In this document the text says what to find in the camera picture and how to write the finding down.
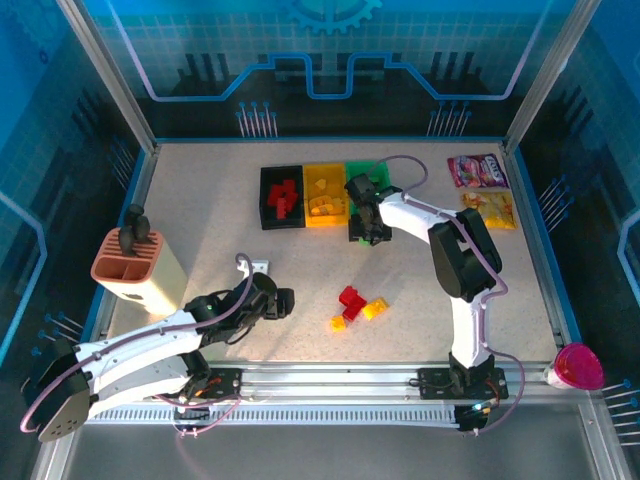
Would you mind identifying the aluminium front rail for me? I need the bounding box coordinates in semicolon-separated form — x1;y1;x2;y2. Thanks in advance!
59;362;601;406

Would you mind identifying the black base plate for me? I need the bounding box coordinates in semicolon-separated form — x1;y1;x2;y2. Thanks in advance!
149;367;247;404
417;366;510;401

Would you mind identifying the green plastic bin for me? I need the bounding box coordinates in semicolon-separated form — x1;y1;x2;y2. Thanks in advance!
344;159;393;229

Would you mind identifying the aluminium frame post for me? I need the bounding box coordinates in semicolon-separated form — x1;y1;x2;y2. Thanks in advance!
54;0;161;156
502;0;605;155

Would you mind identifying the yellow plastic bin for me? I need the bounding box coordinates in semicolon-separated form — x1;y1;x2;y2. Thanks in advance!
302;163;350;230

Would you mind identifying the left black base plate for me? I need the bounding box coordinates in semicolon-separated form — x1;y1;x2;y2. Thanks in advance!
149;367;247;404

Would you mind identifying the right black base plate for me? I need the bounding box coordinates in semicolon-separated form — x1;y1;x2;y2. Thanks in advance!
417;366;510;401

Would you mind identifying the pink lidded cup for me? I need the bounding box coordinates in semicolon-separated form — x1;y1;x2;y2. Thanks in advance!
545;342;606;391

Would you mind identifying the grey metal front panel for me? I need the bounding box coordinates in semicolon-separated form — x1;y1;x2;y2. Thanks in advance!
29;399;631;480

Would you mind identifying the black plastic bin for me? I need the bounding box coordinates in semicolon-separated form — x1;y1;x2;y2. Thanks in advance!
258;165;307;231

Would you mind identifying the pink cream knife block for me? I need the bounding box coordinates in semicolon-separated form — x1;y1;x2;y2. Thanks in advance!
89;227;189;316

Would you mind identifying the purple candy bag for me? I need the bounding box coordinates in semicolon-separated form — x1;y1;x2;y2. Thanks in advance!
446;153;511;190

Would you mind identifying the yellow snack bag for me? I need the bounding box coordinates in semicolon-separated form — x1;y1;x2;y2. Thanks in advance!
459;190;519;231

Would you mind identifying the black controller box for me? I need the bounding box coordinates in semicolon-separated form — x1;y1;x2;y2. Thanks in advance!
457;402;496;434
172;399;211;427

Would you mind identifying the slotted grey cable duct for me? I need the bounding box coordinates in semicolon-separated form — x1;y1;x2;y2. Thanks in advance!
87;404;461;427

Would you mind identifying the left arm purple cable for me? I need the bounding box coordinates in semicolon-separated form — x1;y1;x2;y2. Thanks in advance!
19;253;251;439

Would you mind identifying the aluminium side rail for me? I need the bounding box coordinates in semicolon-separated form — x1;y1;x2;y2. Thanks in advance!
503;148;581;346
82;144;161;351

